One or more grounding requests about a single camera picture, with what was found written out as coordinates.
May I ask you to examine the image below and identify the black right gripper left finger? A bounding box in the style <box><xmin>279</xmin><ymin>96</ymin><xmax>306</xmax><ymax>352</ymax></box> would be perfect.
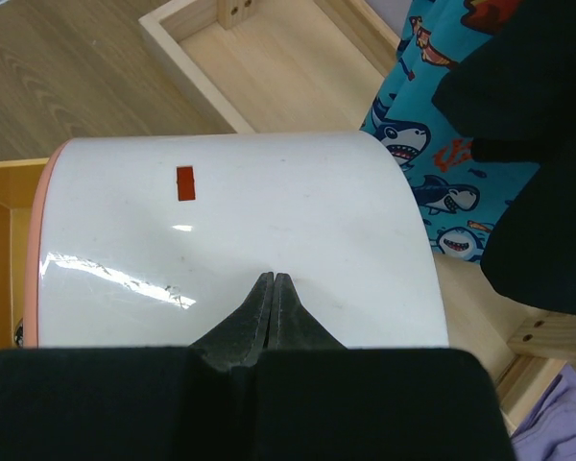
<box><xmin>0</xmin><ymin>273</ymin><xmax>274</xmax><ymax>460</ymax></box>

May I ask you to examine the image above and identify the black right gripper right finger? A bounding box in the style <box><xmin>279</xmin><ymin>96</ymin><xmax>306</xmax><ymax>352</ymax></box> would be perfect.
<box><xmin>229</xmin><ymin>274</ymin><xmax>515</xmax><ymax>460</ymax></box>

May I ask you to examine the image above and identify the purple folded cloth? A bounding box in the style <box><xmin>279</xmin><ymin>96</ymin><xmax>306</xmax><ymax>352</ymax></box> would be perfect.
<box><xmin>511</xmin><ymin>365</ymin><xmax>576</xmax><ymax>461</ymax></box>

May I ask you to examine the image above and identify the blue shark print cloth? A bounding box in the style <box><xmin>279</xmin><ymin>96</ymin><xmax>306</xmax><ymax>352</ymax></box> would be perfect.
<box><xmin>361</xmin><ymin>1</ymin><xmax>539</xmax><ymax>263</ymax></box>

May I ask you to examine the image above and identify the wooden clothes rack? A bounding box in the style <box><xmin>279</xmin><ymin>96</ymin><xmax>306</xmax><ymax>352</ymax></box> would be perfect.
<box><xmin>139</xmin><ymin>0</ymin><xmax>576</xmax><ymax>430</ymax></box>

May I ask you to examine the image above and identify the black hanging garment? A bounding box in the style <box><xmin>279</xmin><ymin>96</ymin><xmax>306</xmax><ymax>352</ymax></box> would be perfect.
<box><xmin>433</xmin><ymin>1</ymin><xmax>576</xmax><ymax>315</ymax></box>

